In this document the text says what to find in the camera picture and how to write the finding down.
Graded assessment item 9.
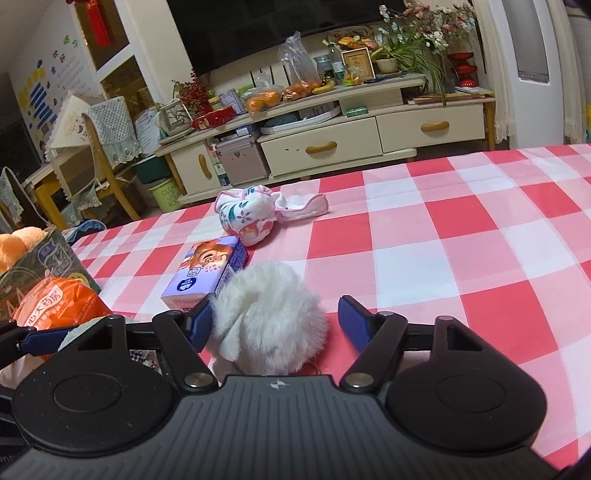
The cream cabinet door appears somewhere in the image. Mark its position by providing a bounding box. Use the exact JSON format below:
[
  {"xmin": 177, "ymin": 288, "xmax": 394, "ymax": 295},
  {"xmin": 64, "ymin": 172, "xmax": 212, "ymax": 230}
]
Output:
[{"xmin": 168, "ymin": 141, "xmax": 219, "ymax": 195}]

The orange printed plastic bag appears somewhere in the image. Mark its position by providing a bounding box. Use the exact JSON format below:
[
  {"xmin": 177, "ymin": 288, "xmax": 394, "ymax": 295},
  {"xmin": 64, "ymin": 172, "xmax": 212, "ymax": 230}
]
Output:
[{"xmin": 11, "ymin": 276, "xmax": 114, "ymax": 332}]

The dried flower bouquet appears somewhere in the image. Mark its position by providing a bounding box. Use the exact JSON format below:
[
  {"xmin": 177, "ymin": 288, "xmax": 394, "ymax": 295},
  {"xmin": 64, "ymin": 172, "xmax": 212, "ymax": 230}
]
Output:
[{"xmin": 379, "ymin": 0, "xmax": 479, "ymax": 52}]

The pink storage box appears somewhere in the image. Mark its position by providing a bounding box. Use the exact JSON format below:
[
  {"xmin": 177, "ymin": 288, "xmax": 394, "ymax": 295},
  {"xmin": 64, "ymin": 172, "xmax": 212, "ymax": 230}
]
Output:
[{"xmin": 215, "ymin": 136, "xmax": 271, "ymax": 186}]

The green cardboard box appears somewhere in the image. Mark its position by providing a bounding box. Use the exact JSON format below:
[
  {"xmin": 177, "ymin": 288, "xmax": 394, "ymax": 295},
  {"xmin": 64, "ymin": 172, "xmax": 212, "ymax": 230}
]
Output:
[{"xmin": 0, "ymin": 226, "xmax": 101, "ymax": 319}]

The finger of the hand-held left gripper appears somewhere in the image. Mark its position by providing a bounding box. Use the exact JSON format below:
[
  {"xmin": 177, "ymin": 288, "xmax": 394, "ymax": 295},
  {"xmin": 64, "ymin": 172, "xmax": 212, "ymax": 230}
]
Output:
[{"xmin": 0, "ymin": 320, "xmax": 65, "ymax": 359}]

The purple tissue packet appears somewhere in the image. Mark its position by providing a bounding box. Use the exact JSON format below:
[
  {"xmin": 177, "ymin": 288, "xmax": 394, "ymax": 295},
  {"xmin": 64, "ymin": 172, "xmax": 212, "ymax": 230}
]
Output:
[{"xmin": 161, "ymin": 235, "xmax": 249, "ymax": 315}]

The red white checked tablecloth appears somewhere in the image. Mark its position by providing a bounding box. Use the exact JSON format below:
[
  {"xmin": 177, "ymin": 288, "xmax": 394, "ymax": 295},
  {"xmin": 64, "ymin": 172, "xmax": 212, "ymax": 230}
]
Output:
[{"xmin": 69, "ymin": 143, "xmax": 591, "ymax": 480}]

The clear bag of oranges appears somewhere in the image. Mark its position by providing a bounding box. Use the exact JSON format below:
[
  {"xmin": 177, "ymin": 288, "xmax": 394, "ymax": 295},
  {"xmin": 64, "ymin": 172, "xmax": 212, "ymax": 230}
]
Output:
[
  {"xmin": 277, "ymin": 31, "xmax": 324, "ymax": 100},
  {"xmin": 244, "ymin": 71, "xmax": 284, "ymax": 114}
]

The floral baby garment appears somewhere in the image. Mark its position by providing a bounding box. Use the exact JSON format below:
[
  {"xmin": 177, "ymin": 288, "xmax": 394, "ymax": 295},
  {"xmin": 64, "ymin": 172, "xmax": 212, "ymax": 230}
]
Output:
[{"xmin": 215, "ymin": 185, "xmax": 329, "ymax": 247}]

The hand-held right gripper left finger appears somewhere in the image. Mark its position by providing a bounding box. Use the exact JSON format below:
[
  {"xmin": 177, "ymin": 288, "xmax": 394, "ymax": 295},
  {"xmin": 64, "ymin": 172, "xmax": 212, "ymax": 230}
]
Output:
[{"xmin": 76, "ymin": 298, "xmax": 219, "ymax": 393}]

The white square planter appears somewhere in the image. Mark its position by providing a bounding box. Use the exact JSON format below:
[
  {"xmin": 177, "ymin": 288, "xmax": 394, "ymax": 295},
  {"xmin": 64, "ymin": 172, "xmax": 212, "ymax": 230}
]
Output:
[{"xmin": 157, "ymin": 99, "xmax": 193, "ymax": 137}]

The wooden chair with cloth cover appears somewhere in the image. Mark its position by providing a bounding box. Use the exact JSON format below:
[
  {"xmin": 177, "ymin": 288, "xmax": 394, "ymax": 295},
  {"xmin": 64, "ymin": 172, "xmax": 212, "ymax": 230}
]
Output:
[{"xmin": 34, "ymin": 97, "xmax": 145, "ymax": 228}]

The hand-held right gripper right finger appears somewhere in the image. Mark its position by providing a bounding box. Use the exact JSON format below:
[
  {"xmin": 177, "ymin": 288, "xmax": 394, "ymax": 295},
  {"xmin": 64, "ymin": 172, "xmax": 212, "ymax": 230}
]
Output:
[{"xmin": 338, "ymin": 295, "xmax": 482, "ymax": 393}]

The white standing air conditioner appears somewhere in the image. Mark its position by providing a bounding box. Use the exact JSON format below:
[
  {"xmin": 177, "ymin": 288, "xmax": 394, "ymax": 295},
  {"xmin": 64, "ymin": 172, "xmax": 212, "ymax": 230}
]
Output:
[{"xmin": 475, "ymin": 0, "xmax": 574, "ymax": 151}]

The white fluffy plush toy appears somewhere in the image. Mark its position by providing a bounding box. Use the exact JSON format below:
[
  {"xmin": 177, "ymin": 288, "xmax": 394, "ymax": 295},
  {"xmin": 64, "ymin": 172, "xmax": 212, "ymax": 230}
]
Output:
[{"xmin": 210, "ymin": 261, "xmax": 329, "ymax": 376}]

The cream TV cabinet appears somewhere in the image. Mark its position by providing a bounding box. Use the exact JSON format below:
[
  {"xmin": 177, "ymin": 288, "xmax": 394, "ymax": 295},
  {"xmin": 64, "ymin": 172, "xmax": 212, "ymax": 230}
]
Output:
[{"xmin": 154, "ymin": 74, "xmax": 497, "ymax": 206}]

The stack of books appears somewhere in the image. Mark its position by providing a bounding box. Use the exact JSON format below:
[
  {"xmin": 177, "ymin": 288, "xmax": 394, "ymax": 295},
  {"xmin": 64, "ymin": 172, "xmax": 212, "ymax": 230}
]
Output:
[{"xmin": 406, "ymin": 85, "xmax": 496, "ymax": 105}]

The black television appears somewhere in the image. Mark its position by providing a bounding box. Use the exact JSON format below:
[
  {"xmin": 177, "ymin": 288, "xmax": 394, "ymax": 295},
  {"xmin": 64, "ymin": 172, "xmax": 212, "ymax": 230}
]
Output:
[{"xmin": 166, "ymin": 0, "xmax": 408, "ymax": 77}]

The cream drawer wooden handle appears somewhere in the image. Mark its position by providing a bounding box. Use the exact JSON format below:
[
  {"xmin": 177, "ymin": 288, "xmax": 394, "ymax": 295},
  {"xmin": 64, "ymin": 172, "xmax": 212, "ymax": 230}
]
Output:
[
  {"xmin": 376, "ymin": 102, "xmax": 488, "ymax": 154},
  {"xmin": 257, "ymin": 124, "xmax": 384, "ymax": 179}
]

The red berry branch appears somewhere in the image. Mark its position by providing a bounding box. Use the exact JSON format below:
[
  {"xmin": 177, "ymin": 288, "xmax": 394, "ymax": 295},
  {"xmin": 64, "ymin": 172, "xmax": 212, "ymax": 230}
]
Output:
[{"xmin": 173, "ymin": 69, "xmax": 214, "ymax": 117}]

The colourful wall chart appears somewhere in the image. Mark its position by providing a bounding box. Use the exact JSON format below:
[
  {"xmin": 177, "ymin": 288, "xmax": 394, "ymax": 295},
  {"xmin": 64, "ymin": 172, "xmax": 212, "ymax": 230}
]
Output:
[{"xmin": 11, "ymin": 44, "xmax": 94, "ymax": 158}]

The green glass bottle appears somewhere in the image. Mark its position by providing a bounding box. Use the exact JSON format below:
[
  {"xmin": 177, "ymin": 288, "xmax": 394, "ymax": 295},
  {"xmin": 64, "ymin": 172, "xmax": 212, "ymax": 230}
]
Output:
[{"xmin": 327, "ymin": 45, "xmax": 345, "ymax": 86}]

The red candle holder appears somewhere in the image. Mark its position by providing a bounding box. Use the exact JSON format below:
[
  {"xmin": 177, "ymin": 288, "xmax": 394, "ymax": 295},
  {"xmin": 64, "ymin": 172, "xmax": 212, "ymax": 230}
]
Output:
[{"xmin": 447, "ymin": 52, "xmax": 479, "ymax": 89}]

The red Chinese knot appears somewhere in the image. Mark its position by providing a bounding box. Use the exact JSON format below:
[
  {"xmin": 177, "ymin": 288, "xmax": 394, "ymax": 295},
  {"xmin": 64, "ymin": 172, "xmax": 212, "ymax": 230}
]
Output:
[{"xmin": 67, "ymin": 0, "xmax": 115, "ymax": 49}]

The green potted plant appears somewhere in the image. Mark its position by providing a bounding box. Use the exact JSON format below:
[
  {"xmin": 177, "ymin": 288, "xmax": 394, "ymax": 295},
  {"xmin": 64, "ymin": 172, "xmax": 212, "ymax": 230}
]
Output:
[{"xmin": 369, "ymin": 25, "xmax": 459, "ymax": 108}]

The red snack package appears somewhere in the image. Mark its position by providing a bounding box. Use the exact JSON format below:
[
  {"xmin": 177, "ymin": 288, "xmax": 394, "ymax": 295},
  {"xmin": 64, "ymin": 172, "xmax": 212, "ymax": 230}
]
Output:
[{"xmin": 191, "ymin": 107, "xmax": 237, "ymax": 131}]

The green trash bin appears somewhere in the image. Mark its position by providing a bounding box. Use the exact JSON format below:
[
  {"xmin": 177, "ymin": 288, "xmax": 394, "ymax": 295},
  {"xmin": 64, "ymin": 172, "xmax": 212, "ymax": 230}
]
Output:
[{"xmin": 147, "ymin": 178, "xmax": 186, "ymax": 213}]

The wooden picture frame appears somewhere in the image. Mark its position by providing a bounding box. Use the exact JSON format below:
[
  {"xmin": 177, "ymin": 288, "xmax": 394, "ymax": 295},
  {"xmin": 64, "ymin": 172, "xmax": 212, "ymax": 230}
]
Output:
[{"xmin": 341, "ymin": 46, "xmax": 376, "ymax": 82}]

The fruit plate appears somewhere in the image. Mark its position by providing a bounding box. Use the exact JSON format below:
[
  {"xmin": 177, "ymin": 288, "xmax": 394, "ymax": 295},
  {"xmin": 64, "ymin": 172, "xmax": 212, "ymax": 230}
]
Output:
[{"xmin": 337, "ymin": 35, "xmax": 378, "ymax": 51}]

